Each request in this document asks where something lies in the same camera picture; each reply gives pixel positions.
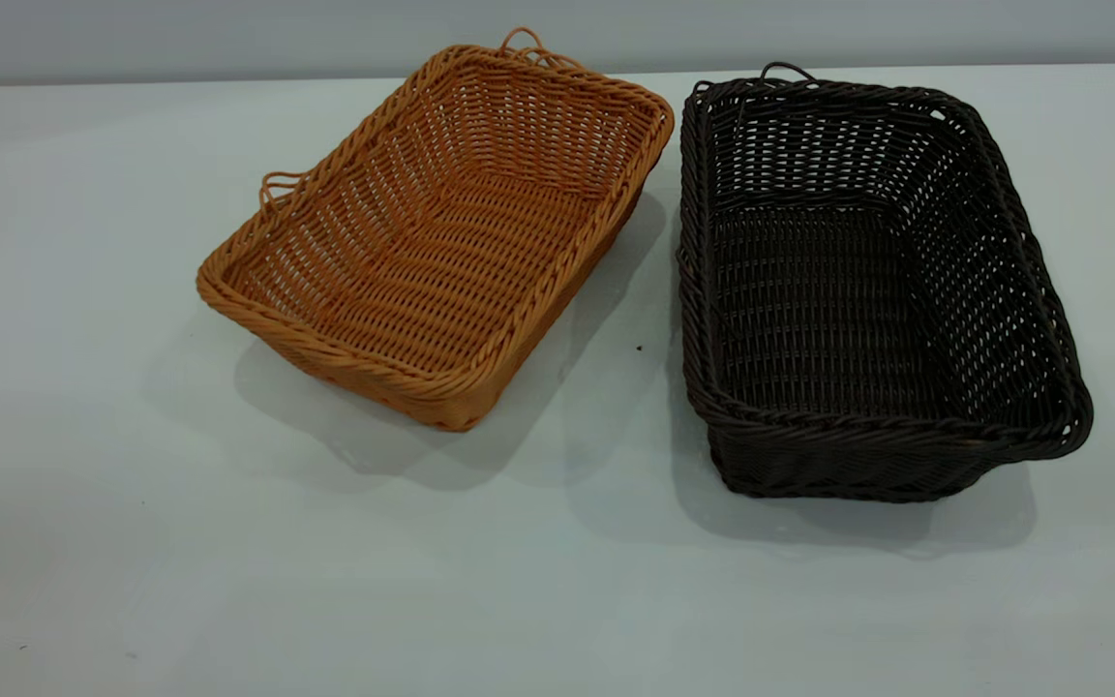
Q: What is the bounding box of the orange-brown wicker basket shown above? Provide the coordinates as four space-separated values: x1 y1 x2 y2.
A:
196 27 676 433

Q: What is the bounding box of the dark brown wicker basket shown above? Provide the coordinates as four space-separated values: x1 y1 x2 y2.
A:
678 62 1095 503

